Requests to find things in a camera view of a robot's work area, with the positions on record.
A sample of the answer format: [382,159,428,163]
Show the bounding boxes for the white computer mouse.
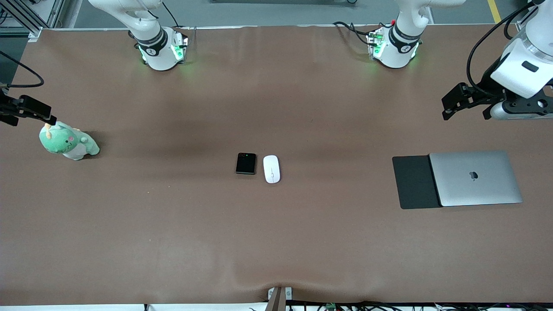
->
[263,155,281,184]

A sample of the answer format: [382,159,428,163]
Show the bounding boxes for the black phone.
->
[235,152,257,175]

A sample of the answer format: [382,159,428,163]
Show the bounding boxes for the black mouse pad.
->
[392,155,443,210]

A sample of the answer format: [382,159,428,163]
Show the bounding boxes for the green dinosaur plush toy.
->
[39,120,100,161]

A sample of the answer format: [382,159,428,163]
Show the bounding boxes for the silver closed laptop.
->
[429,150,524,207]

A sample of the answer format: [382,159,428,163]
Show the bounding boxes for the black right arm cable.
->
[0,51,45,89]

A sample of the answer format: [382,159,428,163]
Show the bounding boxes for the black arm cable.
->
[466,2,538,93]
[0,51,45,89]

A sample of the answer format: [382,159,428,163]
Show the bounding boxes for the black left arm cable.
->
[466,2,538,93]

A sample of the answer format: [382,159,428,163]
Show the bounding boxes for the aluminium frame profile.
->
[0,0,65,41]

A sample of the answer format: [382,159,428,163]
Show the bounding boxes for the black left base cable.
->
[332,21,381,47]

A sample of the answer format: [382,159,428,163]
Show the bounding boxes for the black base cable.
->
[332,21,381,47]
[162,0,197,41]

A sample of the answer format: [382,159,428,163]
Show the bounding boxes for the black right base cable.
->
[162,0,197,41]

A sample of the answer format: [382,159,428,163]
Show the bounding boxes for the grey table clamp bracket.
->
[267,286,293,311]

